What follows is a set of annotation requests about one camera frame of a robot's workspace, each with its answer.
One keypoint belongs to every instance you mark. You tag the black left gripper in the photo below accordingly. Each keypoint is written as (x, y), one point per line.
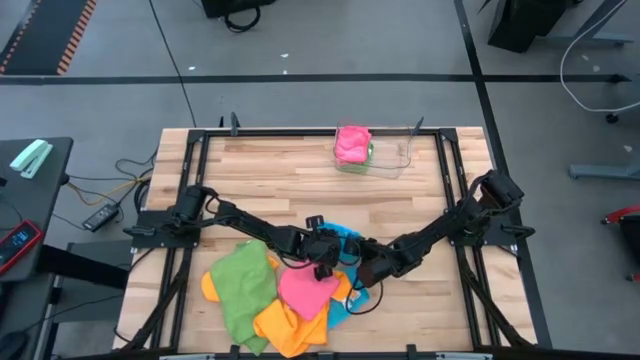
(320, 250)

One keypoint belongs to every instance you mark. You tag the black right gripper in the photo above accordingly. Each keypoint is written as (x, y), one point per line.
(380, 265)

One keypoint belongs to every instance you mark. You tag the blue microfiber towel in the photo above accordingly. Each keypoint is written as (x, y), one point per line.
(337, 312)
(342, 231)

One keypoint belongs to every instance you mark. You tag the pink microfiber towel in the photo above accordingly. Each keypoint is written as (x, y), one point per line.
(305, 295)
(352, 142)

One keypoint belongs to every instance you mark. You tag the green microfiber towel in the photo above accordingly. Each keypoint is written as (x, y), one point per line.
(371, 155)
(245, 290)

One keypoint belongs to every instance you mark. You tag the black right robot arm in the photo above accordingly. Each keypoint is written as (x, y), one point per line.
(450, 225)

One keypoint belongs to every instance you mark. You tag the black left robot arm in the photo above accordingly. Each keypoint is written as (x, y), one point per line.
(240, 220)

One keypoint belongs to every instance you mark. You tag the orange microfiber towel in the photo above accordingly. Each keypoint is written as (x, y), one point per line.
(209, 287)
(290, 332)

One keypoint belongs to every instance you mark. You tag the clear plastic bin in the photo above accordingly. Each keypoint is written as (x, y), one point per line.
(395, 150)

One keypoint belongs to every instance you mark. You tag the black controller box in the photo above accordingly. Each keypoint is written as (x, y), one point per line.
(100, 217)

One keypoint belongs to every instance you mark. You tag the black floor box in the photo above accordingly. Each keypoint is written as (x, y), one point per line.
(235, 6)

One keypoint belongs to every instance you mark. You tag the grey desk foot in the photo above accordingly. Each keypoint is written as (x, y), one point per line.
(600, 171)

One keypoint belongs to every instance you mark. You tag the red chair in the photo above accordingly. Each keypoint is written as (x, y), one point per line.
(620, 214)

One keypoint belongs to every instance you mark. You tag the dark grey desk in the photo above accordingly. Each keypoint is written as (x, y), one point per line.
(35, 200)

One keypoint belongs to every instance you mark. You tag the black cabinet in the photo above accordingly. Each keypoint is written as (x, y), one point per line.
(525, 20)

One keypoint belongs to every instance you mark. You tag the red framed timer device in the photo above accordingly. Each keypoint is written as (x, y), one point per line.
(17, 245)

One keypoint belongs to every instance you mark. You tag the mint green stapler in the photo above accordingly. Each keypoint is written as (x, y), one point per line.
(30, 159)

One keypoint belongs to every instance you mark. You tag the black orange striped floor mat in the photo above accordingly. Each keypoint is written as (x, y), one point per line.
(45, 35)

